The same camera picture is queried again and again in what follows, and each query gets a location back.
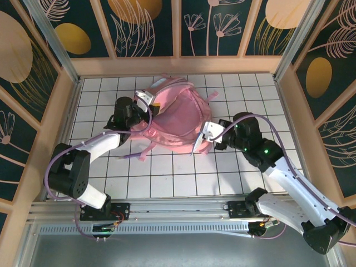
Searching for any pink backpack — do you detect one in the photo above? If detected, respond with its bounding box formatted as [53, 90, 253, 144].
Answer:
[126, 73, 220, 162]

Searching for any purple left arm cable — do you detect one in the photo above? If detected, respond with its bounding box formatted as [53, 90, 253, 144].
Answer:
[44, 104, 154, 240]

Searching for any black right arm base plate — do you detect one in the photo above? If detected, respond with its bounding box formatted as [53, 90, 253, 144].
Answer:
[227, 200, 262, 220]

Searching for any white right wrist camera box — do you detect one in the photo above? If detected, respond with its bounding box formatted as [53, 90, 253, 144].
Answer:
[200, 121, 226, 143]

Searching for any aluminium frame post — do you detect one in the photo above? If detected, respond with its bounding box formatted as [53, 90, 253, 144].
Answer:
[23, 0, 82, 84]
[273, 0, 329, 81]

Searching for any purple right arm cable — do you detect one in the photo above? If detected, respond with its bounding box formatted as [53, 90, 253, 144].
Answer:
[207, 114, 356, 248]

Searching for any grey metal sheet panel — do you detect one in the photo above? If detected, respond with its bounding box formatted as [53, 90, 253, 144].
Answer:
[13, 219, 344, 267]

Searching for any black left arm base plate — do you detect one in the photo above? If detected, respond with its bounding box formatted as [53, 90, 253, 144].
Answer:
[80, 202, 131, 221]

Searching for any aluminium mounting rail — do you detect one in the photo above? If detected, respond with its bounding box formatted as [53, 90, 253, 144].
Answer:
[27, 197, 333, 223]

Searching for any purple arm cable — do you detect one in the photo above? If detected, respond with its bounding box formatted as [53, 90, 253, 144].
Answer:
[207, 114, 356, 248]
[44, 104, 154, 240]

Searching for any slotted metal cable tray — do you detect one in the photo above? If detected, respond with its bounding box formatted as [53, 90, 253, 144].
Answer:
[37, 224, 253, 237]

